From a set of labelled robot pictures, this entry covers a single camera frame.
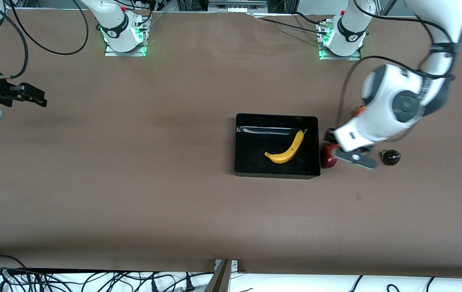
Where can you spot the black plastic rectangular box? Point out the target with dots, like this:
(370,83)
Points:
(255,167)

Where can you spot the brown table cover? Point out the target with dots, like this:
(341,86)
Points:
(133,182)

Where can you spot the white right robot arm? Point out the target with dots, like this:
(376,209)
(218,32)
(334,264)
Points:
(113,20)

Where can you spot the yellow banana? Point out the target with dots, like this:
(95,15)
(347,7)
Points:
(285,156)

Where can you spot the dark slanted beam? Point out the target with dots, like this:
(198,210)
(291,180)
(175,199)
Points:
(219,280)

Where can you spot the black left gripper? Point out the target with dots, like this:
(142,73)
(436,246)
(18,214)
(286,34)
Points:
(330,135)

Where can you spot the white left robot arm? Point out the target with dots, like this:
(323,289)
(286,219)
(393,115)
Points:
(393,97)

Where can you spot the red pomegranate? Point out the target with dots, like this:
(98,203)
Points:
(361,110)

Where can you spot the dark purple mangosteen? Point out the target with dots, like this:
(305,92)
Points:
(392,157)

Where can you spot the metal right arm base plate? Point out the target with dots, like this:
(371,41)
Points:
(111,53)

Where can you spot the white power strip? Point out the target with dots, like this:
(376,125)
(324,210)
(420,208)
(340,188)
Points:
(237,7)

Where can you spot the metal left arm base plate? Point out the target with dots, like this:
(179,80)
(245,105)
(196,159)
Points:
(355,57)

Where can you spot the red mango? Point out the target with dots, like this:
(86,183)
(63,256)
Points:
(328,159)

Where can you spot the metal table edge bracket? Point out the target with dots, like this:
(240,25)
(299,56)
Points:
(235,265)

